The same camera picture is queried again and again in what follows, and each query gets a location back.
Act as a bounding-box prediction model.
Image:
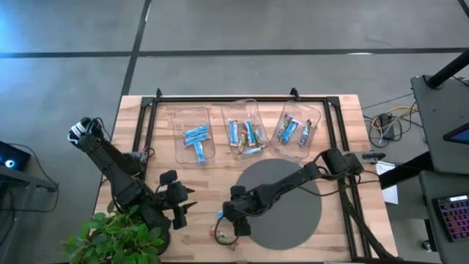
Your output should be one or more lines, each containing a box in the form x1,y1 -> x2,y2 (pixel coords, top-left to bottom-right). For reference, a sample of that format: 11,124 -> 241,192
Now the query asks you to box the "dark grey side stand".
0,164 -> 59,194

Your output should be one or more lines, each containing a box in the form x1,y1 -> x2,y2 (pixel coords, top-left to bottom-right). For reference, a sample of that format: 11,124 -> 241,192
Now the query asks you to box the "yellow cable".
370,105 -> 418,129

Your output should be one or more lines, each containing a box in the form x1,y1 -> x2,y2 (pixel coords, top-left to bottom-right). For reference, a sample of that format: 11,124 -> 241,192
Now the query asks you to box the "black support beam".
379,151 -> 433,191

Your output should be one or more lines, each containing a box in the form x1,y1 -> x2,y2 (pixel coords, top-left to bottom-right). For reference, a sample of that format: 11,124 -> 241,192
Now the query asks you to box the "green leafy plant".
60,200 -> 166,264

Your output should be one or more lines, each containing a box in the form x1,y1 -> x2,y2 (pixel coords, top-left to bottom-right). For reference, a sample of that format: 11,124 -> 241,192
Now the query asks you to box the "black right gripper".
221,194 -> 257,238

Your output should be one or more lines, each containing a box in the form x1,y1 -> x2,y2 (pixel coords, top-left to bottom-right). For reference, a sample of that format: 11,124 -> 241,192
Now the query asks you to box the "backlit keyboard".
432,194 -> 469,243

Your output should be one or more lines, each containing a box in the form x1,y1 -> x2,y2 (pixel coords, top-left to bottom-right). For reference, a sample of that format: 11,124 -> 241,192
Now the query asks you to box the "black tablet screen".
442,122 -> 469,146

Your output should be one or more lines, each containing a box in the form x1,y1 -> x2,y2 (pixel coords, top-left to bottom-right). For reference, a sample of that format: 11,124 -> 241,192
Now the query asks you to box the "black floor cable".
362,92 -> 414,111

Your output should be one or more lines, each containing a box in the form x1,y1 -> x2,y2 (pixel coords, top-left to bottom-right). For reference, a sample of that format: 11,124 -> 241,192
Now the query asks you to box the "thin black cable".
0,142 -> 60,213

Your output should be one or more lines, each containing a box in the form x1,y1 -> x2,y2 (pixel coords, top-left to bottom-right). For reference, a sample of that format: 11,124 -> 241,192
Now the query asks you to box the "grey round mat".
234,158 -> 323,251

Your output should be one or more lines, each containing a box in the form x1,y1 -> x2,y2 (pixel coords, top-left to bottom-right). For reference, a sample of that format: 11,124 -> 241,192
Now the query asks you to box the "black round pole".
426,48 -> 469,89

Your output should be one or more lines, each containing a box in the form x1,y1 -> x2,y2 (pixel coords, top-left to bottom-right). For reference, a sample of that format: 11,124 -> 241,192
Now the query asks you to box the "black device with blue light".
0,141 -> 32,172

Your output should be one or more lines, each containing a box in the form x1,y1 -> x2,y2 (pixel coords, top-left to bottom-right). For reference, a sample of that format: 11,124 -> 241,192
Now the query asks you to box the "dark grey low desk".
418,170 -> 469,264

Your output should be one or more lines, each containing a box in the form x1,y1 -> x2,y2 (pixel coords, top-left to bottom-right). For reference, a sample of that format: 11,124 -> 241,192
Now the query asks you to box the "black sleeved cable bundle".
339,190 -> 400,262

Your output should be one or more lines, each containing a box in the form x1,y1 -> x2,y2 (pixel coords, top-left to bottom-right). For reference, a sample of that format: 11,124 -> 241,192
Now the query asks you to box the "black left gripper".
160,182 -> 199,213

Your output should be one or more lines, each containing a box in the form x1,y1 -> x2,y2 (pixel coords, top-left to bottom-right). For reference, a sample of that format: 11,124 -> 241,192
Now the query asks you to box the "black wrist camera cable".
214,216 -> 241,246

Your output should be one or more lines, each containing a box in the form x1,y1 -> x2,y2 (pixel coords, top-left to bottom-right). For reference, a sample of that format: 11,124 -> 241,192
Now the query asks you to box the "black power adapter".
378,113 -> 396,141

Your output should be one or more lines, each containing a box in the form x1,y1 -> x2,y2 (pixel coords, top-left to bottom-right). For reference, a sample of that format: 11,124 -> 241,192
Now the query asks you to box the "black aluminium frame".
124,87 -> 371,262

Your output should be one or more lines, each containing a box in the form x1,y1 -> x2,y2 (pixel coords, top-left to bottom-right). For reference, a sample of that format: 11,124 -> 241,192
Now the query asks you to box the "black plant pot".
157,219 -> 172,255

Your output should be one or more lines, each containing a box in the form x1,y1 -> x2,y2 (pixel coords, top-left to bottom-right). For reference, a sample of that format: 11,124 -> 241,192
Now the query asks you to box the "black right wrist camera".
229,185 -> 248,200

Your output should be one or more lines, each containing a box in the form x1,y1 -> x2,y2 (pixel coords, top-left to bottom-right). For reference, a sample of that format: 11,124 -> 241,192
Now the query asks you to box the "clear plastic bin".
270,101 -> 322,160
170,106 -> 216,165
221,98 -> 271,161

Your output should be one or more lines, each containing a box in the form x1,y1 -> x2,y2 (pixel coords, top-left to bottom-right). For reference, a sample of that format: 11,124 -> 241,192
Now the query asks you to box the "white paper sheet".
374,161 -> 399,205

